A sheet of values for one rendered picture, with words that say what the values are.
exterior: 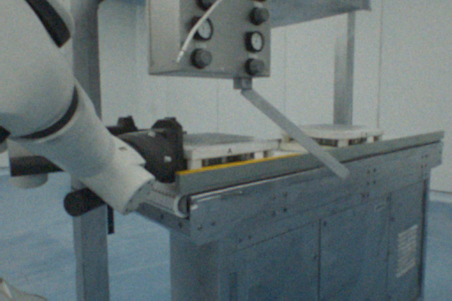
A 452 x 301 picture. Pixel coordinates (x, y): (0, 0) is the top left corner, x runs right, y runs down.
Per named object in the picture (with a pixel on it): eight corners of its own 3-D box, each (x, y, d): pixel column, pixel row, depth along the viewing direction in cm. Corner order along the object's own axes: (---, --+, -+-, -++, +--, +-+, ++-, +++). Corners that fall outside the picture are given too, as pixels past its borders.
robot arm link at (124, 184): (128, 121, 56) (79, 126, 46) (181, 161, 54) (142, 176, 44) (97, 176, 59) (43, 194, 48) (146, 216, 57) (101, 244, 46)
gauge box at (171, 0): (179, 71, 57) (177, -60, 55) (146, 75, 65) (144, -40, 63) (271, 77, 71) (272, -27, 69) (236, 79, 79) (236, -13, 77)
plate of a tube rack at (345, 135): (344, 140, 101) (345, 132, 101) (278, 134, 119) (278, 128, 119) (385, 134, 117) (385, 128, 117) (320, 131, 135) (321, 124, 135)
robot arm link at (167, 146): (147, 116, 69) (109, 120, 57) (193, 116, 66) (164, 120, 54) (149, 180, 70) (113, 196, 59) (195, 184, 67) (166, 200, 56)
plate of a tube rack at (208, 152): (212, 140, 101) (212, 133, 101) (278, 149, 82) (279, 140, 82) (131, 148, 85) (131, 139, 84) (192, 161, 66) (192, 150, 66)
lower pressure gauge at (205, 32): (196, 38, 57) (195, 14, 57) (191, 39, 58) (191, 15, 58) (214, 41, 59) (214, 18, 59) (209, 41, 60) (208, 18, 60)
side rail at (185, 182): (179, 191, 62) (179, 174, 62) (175, 190, 64) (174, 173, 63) (444, 138, 149) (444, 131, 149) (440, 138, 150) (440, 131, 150)
